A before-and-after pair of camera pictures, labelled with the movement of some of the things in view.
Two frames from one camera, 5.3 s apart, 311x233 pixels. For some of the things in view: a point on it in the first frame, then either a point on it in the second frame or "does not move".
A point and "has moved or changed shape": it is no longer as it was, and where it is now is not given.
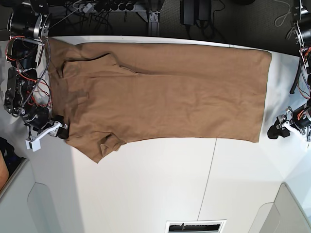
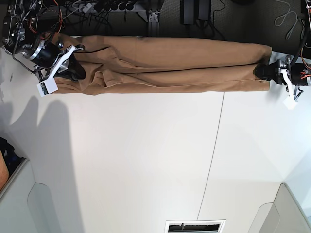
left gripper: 37,118 -> 49,60
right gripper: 298,120 -> 295,76
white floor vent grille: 206,226 does not move
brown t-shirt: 108,93 has moved or changed shape
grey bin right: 285,215 does not move
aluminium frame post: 153,24 does not move
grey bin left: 26,207 does not move
